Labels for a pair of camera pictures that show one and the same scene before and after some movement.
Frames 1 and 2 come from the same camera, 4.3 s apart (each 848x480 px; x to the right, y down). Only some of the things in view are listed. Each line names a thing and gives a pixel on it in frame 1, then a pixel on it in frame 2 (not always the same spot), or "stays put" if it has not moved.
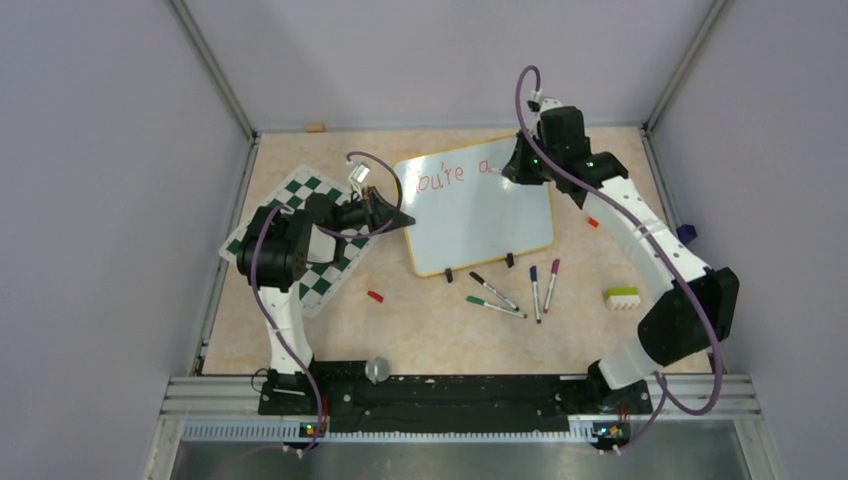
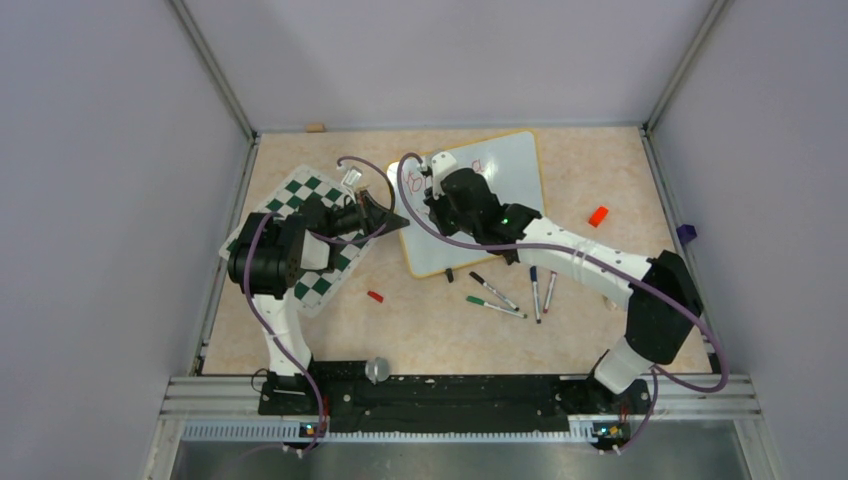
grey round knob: (377, 370) stays put
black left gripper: (368, 207) stays put
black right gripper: (517, 170) to (436, 206)
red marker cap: (375, 296) stays put
